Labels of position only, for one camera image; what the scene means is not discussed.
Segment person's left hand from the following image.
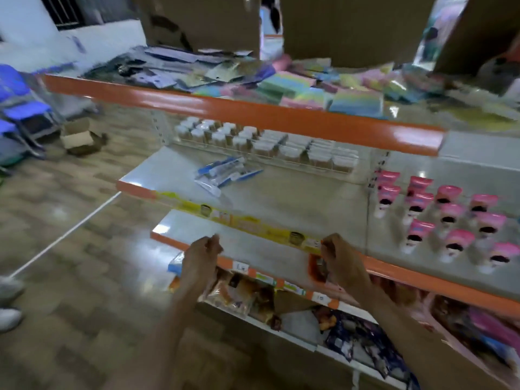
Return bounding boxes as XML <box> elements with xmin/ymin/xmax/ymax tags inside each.
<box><xmin>180</xmin><ymin>235</ymin><xmax>224</xmax><ymax>287</ymax></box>

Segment person's right hand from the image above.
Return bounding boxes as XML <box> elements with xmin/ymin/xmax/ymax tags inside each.
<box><xmin>320</xmin><ymin>233</ymin><xmax>373</xmax><ymax>294</ymax></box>

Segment person's right forearm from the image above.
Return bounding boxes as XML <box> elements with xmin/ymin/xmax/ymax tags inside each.
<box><xmin>345</xmin><ymin>280</ymin><xmax>506</xmax><ymax>390</ymax></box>

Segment person's left forearm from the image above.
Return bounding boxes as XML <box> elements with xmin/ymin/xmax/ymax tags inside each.
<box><xmin>102</xmin><ymin>278</ymin><xmax>218</xmax><ymax>390</ymax></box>

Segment yellow label strip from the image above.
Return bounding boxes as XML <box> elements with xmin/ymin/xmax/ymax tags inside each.
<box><xmin>156</xmin><ymin>192</ymin><xmax>323</xmax><ymax>255</ymax></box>

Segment grey shelf with price tags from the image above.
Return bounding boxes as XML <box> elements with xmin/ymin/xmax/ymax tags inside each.
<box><xmin>150</xmin><ymin>210</ymin><xmax>341</xmax><ymax>310</ymax></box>

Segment clear bread packets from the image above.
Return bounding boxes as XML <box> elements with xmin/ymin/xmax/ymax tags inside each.
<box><xmin>168</xmin><ymin>252</ymin><xmax>285</xmax><ymax>331</ymax></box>

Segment grey shelf with yellow strip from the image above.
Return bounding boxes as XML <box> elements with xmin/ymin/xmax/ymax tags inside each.
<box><xmin>117</xmin><ymin>143</ymin><xmax>372</xmax><ymax>256</ymax></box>

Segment blue toothbrush packets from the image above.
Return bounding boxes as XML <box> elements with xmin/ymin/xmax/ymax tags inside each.
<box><xmin>194</xmin><ymin>156</ymin><xmax>264</xmax><ymax>198</ymax></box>

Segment white bottom shelf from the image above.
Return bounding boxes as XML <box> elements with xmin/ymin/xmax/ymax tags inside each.
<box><xmin>197</xmin><ymin>300</ymin><xmax>411</xmax><ymax>390</ymax></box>

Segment dark blue snack packets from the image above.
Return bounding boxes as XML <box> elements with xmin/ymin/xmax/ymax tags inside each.
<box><xmin>315</xmin><ymin>306</ymin><xmax>421</xmax><ymax>390</ymax></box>

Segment wide grey orange-edged shelf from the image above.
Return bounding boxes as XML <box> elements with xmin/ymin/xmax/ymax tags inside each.
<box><xmin>309</xmin><ymin>152</ymin><xmax>520</xmax><ymax>319</ymax></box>

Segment group of clear white-lidded jars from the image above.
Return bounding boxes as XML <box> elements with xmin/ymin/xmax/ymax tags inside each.
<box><xmin>175</xmin><ymin>116</ymin><xmax>360</xmax><ymax>174</ymax></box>

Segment group of pink tubes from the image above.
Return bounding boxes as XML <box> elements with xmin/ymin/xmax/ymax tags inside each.
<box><xmin>373</xmin><ymin>170</ymin><xmax>520</xmax><ymax>275</ymax></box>

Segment long orange-edged shelf board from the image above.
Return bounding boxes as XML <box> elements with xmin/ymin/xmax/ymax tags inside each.
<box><xmin>43</xmin><ymin>57</ymin><xmax>520</xmax><ymax>157</ymax></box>

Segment pile of pastel rainbow packets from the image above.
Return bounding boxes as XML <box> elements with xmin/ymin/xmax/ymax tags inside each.
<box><xmin>191</xmin><ymin>54</ymin><xmax>447</xmax><ymax>119</ymax></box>

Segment pink snack packets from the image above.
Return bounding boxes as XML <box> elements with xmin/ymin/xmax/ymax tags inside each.
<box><xmin>374</xmin><ymin>276</ymin><xmax>520</xmax><ymax>380</ymax></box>

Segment small open cardboard box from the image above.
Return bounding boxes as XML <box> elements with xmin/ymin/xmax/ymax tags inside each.
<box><xmin>60</xmin><ymin>118</ymin><xmax>109</xmax><ymax>156</ymax></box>

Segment pile of dark purple packets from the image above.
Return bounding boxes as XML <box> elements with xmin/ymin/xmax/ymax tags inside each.
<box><xmin>83</xmin><ymin>45</ymin><xmax>277</xmax><ymax>94</ymax></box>

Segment white shoe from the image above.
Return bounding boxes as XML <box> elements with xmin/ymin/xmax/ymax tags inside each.
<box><xmin>0</xmin><ymin>308</ymin><xmax>24</xmax><ymax>333</ymax></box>
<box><xmin>0</xmin><ymin>276</ymin><xmax>26</xmax><ymax>302</ymax></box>

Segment brown cardboard box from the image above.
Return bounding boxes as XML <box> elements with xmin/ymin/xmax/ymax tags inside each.
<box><xmin>131</xmin><ymin>0</ymin><xmax>261</xmax><ymax>59</ymax></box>
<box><xmin>433</xmin><ymin>0</ymin><xmax>520</xmax><ymax>77</ymax></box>
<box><xmin>279</xmin><ymin>0</ymin><xmax>437</xmax><ymax>69</ymax></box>

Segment blue folding chair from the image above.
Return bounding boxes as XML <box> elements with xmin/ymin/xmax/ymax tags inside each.
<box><xmin>0</xmin><ymin>64</ymin><xmax>61</xmax><ymax>177</ymax></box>

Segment barred window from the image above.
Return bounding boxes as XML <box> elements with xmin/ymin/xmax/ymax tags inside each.
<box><xmin>39</xmin><ymin>0</ymin><xmax>86</xmax><ymax>30</ymax></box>

